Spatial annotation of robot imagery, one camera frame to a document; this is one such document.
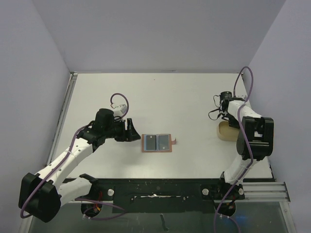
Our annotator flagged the brown leather card holder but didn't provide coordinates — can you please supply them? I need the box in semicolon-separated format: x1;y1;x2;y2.
141;134;177;153

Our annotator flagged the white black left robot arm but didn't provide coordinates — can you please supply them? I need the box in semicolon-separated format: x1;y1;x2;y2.
18;108;141;223

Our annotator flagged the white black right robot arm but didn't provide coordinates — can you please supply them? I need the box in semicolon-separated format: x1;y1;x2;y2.
216;91;274;199

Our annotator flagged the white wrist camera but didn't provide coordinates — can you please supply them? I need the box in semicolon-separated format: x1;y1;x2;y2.
111;104;128;117
233;96;247;102

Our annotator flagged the aluminium left side rail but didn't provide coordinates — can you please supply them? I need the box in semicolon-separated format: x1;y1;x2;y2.
51;72;78;153

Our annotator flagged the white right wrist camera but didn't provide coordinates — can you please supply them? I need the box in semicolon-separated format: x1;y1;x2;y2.
233;96;247;102

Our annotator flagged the aluminium rail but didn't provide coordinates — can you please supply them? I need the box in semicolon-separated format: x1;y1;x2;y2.
51;72;78;153
58;178;290;205

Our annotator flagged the aluminium front rail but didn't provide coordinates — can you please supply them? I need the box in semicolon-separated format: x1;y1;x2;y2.
58;178;290;205

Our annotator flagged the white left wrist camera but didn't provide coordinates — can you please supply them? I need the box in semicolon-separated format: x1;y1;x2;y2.
111;104;128;117

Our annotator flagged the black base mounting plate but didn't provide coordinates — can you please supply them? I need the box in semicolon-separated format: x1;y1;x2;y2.
70;178;245;214

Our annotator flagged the beige oval tray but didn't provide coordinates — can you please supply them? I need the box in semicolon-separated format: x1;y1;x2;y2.
216;121;239;142

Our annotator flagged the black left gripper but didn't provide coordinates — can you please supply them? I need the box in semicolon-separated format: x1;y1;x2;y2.
104;118;140;142

